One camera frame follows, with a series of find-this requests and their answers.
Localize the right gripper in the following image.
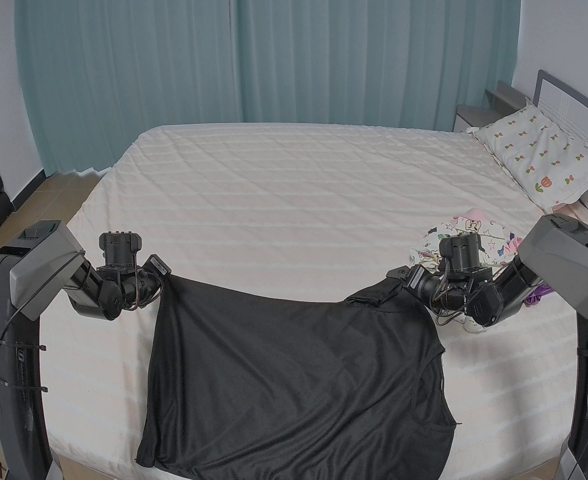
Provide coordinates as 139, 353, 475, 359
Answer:
405, 265, 447, 313

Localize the blue-green curtain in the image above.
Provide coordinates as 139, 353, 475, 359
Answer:
14, 0, 520, 176

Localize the bed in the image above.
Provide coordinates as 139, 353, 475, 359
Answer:
36, 69, 588, 480

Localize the grey bedside table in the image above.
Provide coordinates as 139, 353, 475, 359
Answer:
454, 80, 532, 134

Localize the white printed pillow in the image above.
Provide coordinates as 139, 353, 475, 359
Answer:
466, 104, 588, 214

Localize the pink garment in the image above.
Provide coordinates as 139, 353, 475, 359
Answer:
451, 207, 524, 255

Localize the purple garment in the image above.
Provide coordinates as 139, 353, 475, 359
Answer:
524, 280, 555, 306

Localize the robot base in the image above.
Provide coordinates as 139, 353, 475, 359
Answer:
559, 445, 588, 480

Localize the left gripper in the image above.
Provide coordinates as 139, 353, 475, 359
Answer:
124, 254, 171, 309

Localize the black T-shirt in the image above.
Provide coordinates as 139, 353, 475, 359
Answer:
136, 273, 462, 480

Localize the white printed garment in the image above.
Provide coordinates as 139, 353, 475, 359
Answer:
409, 208, 520, 334

